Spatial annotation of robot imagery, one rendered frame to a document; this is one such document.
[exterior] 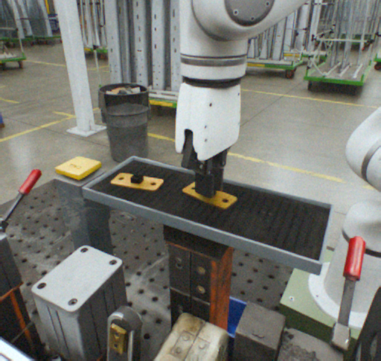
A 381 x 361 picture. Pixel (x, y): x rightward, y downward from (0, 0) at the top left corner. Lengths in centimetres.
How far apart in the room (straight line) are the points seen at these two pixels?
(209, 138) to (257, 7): 17
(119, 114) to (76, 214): 243
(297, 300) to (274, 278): 19
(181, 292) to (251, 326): 21
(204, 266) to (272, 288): 50
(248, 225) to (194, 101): 18
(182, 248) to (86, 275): 15
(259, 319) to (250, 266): 64
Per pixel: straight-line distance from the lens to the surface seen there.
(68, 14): 397
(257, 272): 105
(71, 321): 44
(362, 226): 72
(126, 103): 300
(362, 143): 69
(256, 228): 44
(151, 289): 98
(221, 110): 42
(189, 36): 39
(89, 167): 61
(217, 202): 48
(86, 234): 67
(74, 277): 46
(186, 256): 53
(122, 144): 318
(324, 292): 88
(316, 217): 49
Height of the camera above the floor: 143
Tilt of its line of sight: 28 degrees down
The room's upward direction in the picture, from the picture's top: straight up
